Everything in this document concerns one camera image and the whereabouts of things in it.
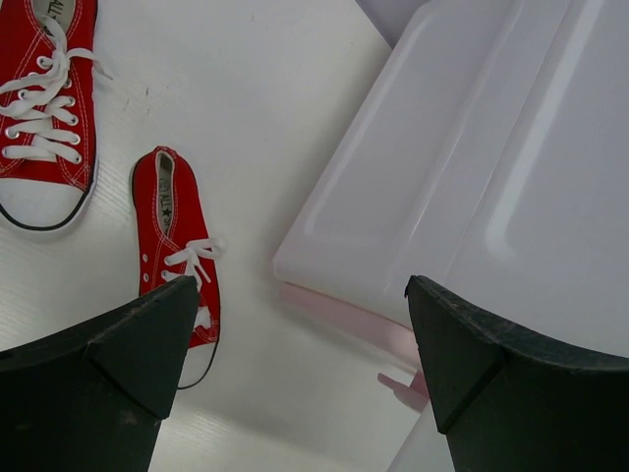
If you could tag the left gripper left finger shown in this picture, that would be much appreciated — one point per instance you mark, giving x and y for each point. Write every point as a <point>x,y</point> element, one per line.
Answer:
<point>92,397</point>

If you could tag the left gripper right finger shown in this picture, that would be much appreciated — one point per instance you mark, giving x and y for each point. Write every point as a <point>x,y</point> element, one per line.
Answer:
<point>508,398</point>

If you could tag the light pink drawer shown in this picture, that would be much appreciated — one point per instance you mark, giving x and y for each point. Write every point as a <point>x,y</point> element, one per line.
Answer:
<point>390,339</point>

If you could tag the red sneaker near cabinet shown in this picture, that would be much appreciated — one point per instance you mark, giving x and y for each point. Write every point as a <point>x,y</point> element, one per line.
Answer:
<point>173,240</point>

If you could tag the white shoe cabinet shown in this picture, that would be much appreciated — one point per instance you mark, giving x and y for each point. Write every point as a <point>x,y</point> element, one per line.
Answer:
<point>491,156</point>

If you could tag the red sneaker far left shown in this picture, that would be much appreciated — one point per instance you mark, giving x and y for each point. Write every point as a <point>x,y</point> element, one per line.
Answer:
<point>48,132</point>

